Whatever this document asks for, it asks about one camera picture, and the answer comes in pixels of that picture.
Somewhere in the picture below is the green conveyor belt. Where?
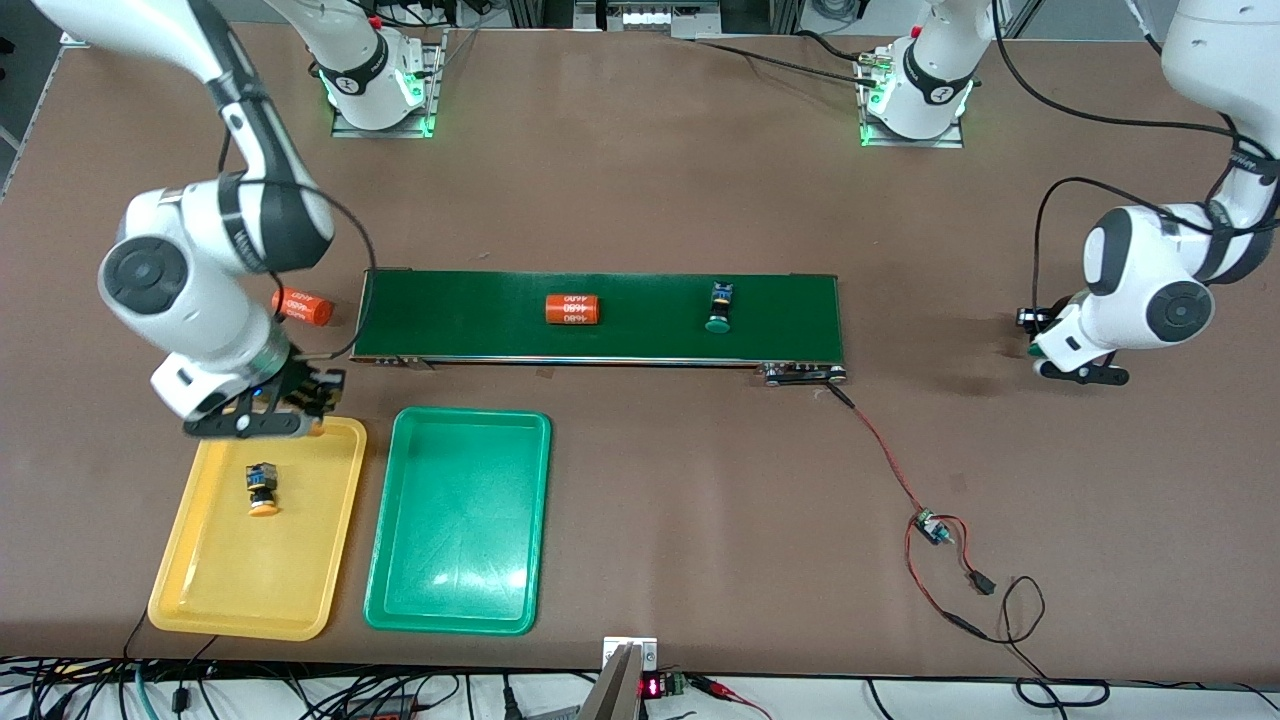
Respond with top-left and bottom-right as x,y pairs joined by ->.
349,268 -> 850,388

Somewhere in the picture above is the green plastic tray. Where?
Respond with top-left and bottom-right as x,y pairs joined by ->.
363,406 -> 553,636

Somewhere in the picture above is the yellow plastic tray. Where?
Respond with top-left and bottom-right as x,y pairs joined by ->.
147,407 -> 368,642

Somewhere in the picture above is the red black power lead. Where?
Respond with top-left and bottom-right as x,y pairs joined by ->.
905,515 -> 1001,641

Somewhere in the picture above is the red alligator clip lead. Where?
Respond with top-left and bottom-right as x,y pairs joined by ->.
692,676 -> 773,720

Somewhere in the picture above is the white power strip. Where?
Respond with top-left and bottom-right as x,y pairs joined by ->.
575,0 -> 721,39

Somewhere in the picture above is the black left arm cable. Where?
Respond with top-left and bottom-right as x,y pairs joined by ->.
995,0 -> 1280,311

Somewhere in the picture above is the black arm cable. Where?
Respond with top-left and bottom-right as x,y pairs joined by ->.
215,120 -> 378,361
995,0 -> 1280,311

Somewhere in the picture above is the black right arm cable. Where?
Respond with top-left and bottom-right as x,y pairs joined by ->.
215,120 -> 378,361

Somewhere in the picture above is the red black twisted conveyor cable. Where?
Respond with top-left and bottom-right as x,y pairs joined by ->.
826,383 -> 929,518

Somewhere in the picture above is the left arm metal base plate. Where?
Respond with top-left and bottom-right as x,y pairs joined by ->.
860,50 -> 966,149

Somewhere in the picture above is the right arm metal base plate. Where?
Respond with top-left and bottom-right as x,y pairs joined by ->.
332,30 -> 446,139

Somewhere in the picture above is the thin black looped cable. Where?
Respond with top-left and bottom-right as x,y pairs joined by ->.
985,575 -> 1111,709

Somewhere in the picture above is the black cable bundle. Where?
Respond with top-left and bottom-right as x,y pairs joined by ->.
0,655 -> 601,720

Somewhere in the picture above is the black cable on table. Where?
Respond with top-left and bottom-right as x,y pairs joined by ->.
690,30 -> 886,89

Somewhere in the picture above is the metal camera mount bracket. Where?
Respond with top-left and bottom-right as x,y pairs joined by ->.
578,635 -> 660,720

